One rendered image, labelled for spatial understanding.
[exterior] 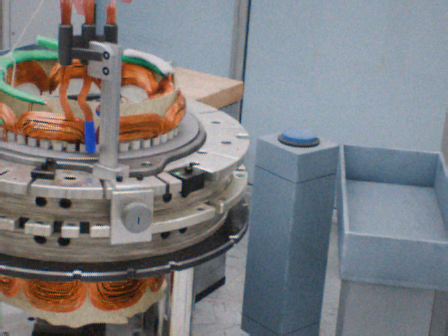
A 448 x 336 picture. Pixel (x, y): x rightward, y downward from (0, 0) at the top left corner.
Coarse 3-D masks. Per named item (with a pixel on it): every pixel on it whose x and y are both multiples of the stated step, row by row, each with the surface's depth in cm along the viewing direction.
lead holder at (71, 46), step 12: (60, 24) 86; (84, 24) 86; (108, 24) 87; (60, 36) 86; (72, 36) 86; (84, 36) 86; (96, 36) 87; (108, 36) 87; (60, 48) 86; (72, 48) 86; (84, 48) 87; (60, 60) 86; (72, 60) 87; (84, 60) 87; (96, 60) 86
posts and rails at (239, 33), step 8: (240, 0) 344; (248, 0) 343; (240, 8) 344; (240, 16) 345; (240, 24) 345; (232, 32) 348; (240, 32) 346; (232, 40) 348; (240, 40) 347; (232, 48) 349; (240, 48) 348; (232, 56) 350; (240, 56) 348; (232, 64) 351; (240, 64) 349; (232, 72) 351; (240, 72) 350; (240, 80) 351; (240, 104) 355; (248, 192) 362; (336, 216) 346
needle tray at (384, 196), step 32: (352, 160) 114; (384, 160) 114; (416, 160) 113; (352, 192) 111; (384, 192) 112; (416, 192) 113; (352, 224) 103; (384, 224) 103; (416, 224) 104; (352, 256) 91; (384, 256) 91; (416, 256) 91; (352, 288) 100; (384, 288) 100; (416, 288) 100; (352, 320) 101; (384, 320) 101; (416, 320) 101
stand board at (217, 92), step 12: (180, 72) 136; (192, 72) 137; (180, 84) 131; (192, 84) 131; (204, 84) 132; (216, 84) 132; (228, 84) 133; (240, 84) 134; (192, 96) 126; (204, 96) 127; (216, 96) 129; (228, 96) 132; (240, 96) 135; (216, 108) 130
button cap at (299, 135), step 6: (282, 132) 123; (288, 132) 123; (294, 132) 123; (300, 132) 123; (306, 132) 123; (312, 132) 123; (288, 138) 122; (294, 138) 122; (300, 138) 121; (306, 138) 122; (312, 138) 122
